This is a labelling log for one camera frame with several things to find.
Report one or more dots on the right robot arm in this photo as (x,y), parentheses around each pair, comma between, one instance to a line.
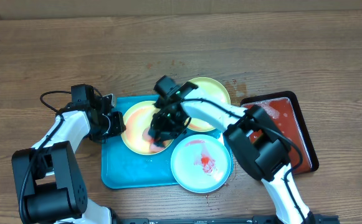
(259,146)

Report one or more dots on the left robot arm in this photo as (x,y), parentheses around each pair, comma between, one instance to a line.
(49,184)

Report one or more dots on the yellow-green plate top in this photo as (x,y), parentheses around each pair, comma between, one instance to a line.
(213,88)

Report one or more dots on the red-stained sponge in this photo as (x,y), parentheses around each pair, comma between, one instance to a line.
(153,147)

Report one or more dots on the light blue plate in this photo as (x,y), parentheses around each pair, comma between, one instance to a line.
(201,163)

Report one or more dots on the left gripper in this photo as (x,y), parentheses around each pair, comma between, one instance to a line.
(118,127)

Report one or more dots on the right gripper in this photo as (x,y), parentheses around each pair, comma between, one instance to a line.
(165,131)

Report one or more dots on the yellow plate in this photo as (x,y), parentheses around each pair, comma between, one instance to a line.
(137,119)

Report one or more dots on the teal plastic tray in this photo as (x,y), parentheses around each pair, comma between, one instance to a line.
(123,168)

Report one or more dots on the black tray with red liquid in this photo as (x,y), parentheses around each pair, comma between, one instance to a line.
(285,112)

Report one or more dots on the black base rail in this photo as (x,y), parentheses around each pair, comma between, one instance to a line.
(258,219)

